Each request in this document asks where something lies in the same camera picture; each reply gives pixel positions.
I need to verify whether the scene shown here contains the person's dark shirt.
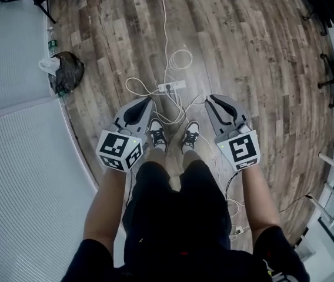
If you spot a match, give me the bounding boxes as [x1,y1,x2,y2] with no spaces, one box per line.
[61,224,310,282]

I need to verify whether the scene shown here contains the person's left shoe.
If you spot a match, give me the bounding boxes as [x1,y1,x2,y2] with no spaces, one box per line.
[148,118,169,153]

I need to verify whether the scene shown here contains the white power cable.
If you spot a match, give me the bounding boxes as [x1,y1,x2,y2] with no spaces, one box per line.
[161,0,170,83]

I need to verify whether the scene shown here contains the thin white cable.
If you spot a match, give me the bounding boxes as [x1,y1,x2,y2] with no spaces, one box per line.
[198,132,246,241]

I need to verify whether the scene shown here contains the black trash bag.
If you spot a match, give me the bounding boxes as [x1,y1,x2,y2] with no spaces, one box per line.
[49,51,85,95]

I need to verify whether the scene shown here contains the person's right leg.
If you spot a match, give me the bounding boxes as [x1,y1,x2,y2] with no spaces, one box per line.
[182,150,203,172]

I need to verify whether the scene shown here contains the white window blinds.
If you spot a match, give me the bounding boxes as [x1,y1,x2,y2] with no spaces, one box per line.
[0,96,99,282]

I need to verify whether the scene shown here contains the person's right shoe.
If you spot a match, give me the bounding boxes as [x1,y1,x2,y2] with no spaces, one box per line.
[181,120,201,156]

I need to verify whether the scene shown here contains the person's right forearm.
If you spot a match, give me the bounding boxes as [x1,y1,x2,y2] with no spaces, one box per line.
[239,163,282,244]

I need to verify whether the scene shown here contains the person's leg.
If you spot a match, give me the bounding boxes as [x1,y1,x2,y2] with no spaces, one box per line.
[147,147,168,166]
[182,150,203,172]

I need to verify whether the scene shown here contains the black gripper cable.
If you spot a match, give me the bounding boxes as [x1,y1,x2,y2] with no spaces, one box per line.
[224,169,245,208]

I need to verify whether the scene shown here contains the clear bottle green label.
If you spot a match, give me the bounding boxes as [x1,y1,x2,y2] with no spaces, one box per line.
[57,89,71,106]
[46,27,59,57]

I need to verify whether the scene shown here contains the person's left forearm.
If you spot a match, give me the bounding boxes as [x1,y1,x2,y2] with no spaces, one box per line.
[82,166,133,264]

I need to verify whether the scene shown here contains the black floor cable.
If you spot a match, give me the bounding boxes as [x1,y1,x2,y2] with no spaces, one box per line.
[278,193,315,214]

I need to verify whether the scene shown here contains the white plastic bag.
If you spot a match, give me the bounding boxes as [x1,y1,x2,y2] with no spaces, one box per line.
[38,56,61,76]

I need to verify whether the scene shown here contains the long white tangled cable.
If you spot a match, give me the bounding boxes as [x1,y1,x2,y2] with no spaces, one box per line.
[125,77,208,127]

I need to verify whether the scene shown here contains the person's black shorts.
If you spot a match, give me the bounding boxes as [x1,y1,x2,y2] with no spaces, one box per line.
[122,158,233,266]

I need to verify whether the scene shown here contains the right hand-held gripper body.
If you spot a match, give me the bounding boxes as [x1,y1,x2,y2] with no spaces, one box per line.
[215,119,262,172]

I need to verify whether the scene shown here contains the person's shoe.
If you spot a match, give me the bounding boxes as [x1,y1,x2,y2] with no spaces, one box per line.
[148,118,169,153]
[181,120,201,156]

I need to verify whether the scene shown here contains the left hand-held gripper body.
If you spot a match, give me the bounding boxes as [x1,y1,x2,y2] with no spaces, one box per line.
[95,117,149,174]

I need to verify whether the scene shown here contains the white power strip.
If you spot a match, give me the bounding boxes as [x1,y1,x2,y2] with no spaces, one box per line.
[158,80,186,93]

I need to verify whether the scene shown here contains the person's left leg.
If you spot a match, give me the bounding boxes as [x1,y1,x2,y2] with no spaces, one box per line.
[147,147,168,166]

